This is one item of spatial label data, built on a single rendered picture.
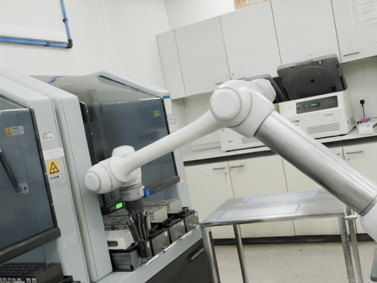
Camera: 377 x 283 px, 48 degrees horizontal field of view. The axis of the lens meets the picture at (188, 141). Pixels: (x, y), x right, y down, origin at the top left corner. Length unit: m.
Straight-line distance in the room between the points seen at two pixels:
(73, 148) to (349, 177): 0.96
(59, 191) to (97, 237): 0.26
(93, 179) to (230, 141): 2.60
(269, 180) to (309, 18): 1.47
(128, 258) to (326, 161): 0.87
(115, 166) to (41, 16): 2.03
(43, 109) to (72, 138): 0.16
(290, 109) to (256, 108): 2.57
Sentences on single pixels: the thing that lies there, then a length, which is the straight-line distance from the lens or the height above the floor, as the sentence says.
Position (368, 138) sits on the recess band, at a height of 0.84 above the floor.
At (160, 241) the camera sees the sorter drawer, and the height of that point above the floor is 0.78.
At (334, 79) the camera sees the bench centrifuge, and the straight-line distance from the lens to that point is 4.10.
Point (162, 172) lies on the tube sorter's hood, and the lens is 2.09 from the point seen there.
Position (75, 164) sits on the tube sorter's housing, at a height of 1.18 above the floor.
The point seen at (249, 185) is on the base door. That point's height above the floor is 0.57.
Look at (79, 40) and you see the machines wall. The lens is 3.59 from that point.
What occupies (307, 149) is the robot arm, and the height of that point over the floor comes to 1.13.
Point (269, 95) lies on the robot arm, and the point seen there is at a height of 1.30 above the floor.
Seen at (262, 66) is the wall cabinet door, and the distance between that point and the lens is 4.13.
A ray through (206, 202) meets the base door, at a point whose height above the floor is 0.44.
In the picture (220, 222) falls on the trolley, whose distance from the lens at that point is 1.85.
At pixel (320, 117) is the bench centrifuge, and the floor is 1.08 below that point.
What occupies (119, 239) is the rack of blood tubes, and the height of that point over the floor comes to 0.86.
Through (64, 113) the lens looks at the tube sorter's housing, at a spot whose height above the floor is 1.38.
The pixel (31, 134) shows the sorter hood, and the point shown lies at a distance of 1.49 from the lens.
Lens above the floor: 1.27
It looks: 3 degrees down
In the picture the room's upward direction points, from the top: 11 degrees counter-clockwise
